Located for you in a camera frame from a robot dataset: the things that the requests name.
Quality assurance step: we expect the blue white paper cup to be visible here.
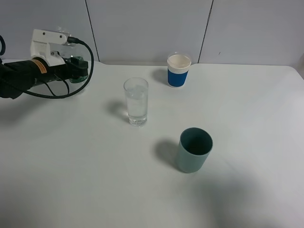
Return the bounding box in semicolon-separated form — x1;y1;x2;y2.
167;52;192;88

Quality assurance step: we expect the black braided cable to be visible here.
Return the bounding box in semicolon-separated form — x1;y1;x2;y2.
0;34;94;99

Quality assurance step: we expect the tall clear glass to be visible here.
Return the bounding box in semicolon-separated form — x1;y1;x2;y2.
123;77;149;126

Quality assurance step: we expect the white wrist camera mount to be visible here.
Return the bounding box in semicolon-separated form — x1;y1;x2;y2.
30;29;68;67

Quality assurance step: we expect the teal green cup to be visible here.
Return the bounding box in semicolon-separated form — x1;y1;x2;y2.
176;127;213;173

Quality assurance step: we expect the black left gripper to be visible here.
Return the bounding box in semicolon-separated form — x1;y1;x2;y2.
47;57;88;82

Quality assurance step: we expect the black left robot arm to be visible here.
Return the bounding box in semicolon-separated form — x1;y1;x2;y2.
0;57;88;99

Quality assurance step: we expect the clear bottle green label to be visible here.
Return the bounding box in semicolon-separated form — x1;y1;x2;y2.
54;25;86;84

